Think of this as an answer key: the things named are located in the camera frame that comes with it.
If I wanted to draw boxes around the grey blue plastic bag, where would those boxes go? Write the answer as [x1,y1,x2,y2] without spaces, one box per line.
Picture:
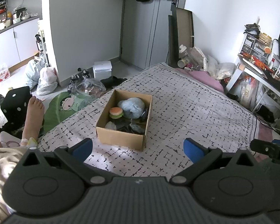
[26,59,46,90]

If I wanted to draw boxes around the clear plastic bottle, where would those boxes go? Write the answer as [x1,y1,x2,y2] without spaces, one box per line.
[179,45,194,64]

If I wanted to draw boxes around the plush burger toy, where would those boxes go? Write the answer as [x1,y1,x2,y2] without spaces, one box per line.
[109,107,123,119]

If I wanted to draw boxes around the fluffy grey-blue plush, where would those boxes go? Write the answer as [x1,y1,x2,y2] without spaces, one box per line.
[117,97,145,119]

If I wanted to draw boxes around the grey patterned bed cover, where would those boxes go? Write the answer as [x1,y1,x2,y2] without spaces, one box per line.
[38,63,257,177]

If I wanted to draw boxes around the red white plastic bag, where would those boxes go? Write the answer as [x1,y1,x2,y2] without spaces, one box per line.
[0,68,10,82]

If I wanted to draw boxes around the white storage box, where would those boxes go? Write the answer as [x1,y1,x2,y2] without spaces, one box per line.
[92,61,112,80]

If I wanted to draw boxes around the denim fabric toy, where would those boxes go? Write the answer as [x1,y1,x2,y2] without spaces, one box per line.
[129,123,145,135]

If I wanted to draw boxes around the black dotted cushion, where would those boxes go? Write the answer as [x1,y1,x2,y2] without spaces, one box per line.
[0,86,32,130]

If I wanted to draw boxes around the cardboard box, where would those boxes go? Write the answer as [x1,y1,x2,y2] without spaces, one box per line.
[96,90,153,151]

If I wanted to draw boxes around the clear plastic bag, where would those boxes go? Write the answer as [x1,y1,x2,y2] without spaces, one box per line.
[68,78,106,100]

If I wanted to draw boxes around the pink pillow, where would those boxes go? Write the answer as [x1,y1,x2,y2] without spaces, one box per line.
[176,68,224,93]

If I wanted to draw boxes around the green cartoon leaf mat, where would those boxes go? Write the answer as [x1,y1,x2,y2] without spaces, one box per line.
[42,92,93,135]

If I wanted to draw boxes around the white desk shelf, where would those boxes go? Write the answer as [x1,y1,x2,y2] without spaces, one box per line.
[225,31,280,115]

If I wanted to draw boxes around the person's bare foot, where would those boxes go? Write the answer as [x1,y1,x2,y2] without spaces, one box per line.
[21,96,44,146]

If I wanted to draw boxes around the paper cup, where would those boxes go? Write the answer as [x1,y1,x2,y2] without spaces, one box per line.
[177,58,192,68]

